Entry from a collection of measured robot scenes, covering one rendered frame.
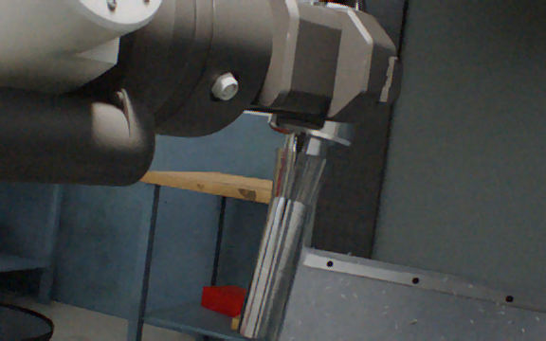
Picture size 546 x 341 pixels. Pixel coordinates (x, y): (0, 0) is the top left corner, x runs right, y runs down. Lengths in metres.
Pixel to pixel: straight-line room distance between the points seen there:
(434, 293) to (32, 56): 0.61
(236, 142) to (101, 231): 0.97
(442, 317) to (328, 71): 0.45
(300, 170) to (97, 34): 0.22
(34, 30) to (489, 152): 0.62
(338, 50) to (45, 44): 0.18
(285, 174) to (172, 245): 4.97
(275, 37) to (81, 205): 5.38
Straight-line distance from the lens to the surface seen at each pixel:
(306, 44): 0.47
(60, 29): 0.34
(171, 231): 5.51
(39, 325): 2.68
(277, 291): 0.55
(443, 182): 0.93
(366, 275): 0.94
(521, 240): 0.91
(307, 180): 0.55
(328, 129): 0.54
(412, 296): 0.92
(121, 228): 5.68
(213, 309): 5.01
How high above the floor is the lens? 1.20
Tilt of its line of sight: 3 degrees down
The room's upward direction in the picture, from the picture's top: 8 degrees clockwise
